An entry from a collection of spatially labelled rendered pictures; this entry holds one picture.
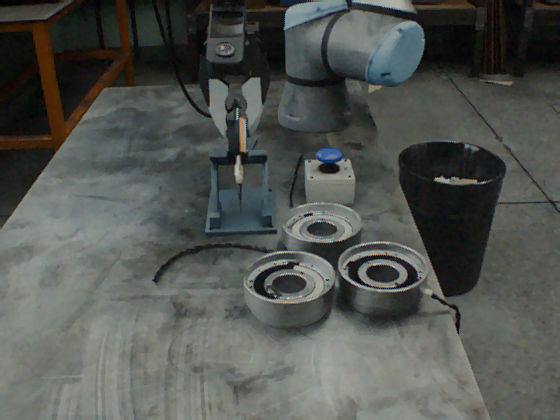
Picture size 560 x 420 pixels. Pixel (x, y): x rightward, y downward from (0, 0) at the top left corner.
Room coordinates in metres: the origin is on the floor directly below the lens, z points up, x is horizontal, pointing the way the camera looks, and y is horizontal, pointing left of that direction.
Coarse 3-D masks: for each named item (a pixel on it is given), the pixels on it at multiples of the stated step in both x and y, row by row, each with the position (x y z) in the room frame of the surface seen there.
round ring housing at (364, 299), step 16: (352, 256) 0.66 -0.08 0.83; (400, 256) 0.66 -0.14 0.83; (416, 256) 0.64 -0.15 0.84; (368, 272) 0.63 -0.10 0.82; (384, 272) 0.64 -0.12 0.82; (400, 272) 0.62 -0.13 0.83; (352, 288) 0.59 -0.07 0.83; (368, 288) 0.57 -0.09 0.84; (400, 288) 0.57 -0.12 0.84; (416, 288) 0.58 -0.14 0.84; (352, 304) 0.59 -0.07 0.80; (368, 304) 0.57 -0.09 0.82; (384, 304) 0.57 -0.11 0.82; (400, 304) 0.57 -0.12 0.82; (416, 304) 0.59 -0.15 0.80
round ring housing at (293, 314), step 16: (272, 256) 0.65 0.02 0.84; (288, 256) 0.65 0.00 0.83; (304, 256) 0.65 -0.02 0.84; (256, 272) 0.63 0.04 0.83; (288, 272) 0.63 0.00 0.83; (304, 272) 0.63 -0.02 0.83; (320, 272) 0.62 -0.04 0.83; (288, 288) 0.62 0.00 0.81; (304, 288) 0.61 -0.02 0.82; (256, 304) 0.57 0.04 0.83; (272, 304) 0.56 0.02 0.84; (288, 304) 0.55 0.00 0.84; (304, 304) 0.55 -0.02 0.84; (320, 304) 0.56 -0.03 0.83; (272, 320) 0.56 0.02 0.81; (288, 320) 0.55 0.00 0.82; (304, 320) 0.56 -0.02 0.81
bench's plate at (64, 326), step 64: (128, 128) 1.18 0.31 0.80; (192, 128) 1.17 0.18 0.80; (64, 192) 0.91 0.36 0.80; (128, 192) 0.90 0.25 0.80; (192, 192) 0.90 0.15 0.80; (384, 192) 0.88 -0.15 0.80; (0, 256) 0.72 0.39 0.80; (64, 256) 0.72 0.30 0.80; (128, 256) 0.71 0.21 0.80; (192, 256) 0.71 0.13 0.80; (256, 256) 0.71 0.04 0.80; (0, 320) 0.58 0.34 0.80; (64, 320) 0.58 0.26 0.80; (128, 320) 0.58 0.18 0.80; (192, 320) 0.58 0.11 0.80; (256, 320) 0.57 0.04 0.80; (320, 320) 0.57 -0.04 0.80; (384, 320) 0.57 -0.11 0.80; (448, 320) 0.57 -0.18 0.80; (0, 384) 0.47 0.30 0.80; (64, 384) 0.47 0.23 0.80; (128, 384) 0.47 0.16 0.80; (192, 384) 0.47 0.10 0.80; (256, 384) 0.47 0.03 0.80; (320, 384) 0.47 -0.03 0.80; (384, 384) 0.47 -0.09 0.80; (448, 384) 0.46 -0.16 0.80
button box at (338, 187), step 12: (312, 168) 0.88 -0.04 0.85; (324, 168) 0.87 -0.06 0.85; (336, 168) 0.87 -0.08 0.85; (348, 168) 0.88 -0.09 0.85; (312, 180) 0.84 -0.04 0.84; (324, 180) 0.84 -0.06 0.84; (336, 180) 0.84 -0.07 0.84; (348, 180) 0.84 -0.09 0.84; (312, 192) 0.84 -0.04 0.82; (324, 192) 0.84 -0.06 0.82; (336, 192) 0.84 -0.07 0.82; (348, 192) 0.84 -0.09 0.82; (348, 204) 0.84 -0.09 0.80
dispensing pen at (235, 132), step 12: (240, 108) 0.88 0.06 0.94; (228, 120) 0.84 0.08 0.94; (228, 132) 0.83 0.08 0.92; (228, 144) 0.82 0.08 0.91; (240, 144) 0.82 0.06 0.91; (240, 156) 0.83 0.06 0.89; (240, 168) 0.82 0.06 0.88; (240, 180) 0.81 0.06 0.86; (240, 192) 0.80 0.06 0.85; (240, 204) 0.79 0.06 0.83
